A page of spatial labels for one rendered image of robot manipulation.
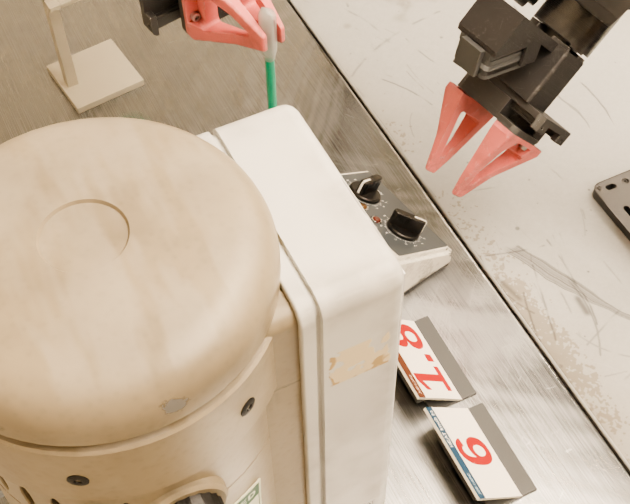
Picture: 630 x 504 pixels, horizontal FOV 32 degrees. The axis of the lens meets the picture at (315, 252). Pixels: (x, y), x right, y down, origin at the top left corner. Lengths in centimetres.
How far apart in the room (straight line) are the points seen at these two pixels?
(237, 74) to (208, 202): 93
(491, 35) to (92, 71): 54
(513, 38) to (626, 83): 42
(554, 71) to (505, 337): 26
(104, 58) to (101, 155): 94
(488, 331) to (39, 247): 75
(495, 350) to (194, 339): 74
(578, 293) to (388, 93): 31
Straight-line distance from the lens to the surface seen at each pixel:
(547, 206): 110
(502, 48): 83
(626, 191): 112
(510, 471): 94
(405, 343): 96
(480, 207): 109
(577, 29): 91
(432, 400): 96
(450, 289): 103
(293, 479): 37
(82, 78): 123
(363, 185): 101
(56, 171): 30
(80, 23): 131
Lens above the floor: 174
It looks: 53 degrees down
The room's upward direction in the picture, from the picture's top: 1 degrees counter-clockwise
